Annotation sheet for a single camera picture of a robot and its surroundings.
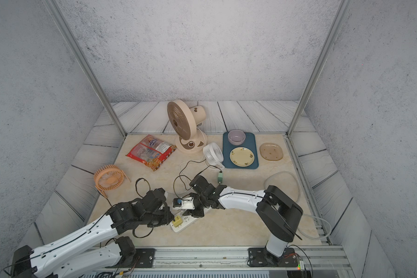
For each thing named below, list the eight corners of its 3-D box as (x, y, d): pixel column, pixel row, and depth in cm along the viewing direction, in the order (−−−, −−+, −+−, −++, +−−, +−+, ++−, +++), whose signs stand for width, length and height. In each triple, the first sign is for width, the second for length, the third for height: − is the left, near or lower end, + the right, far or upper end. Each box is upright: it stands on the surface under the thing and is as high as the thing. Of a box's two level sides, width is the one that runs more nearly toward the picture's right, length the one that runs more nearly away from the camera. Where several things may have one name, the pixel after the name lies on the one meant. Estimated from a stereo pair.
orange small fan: (100, 188, 97) (86, 175, 87) (121, 173, 104) (111, 159, 93) (108, 198, 93) (95, 185, 83) (129, 181, 100) (119, 168, 90)
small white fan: (203, 170, 104) (202, 157, 94) (204, 155, 111) (203, 142, 102) (223, 169, 104) (223, 157, 94) (222, 155, 111) (223, 142, 101)
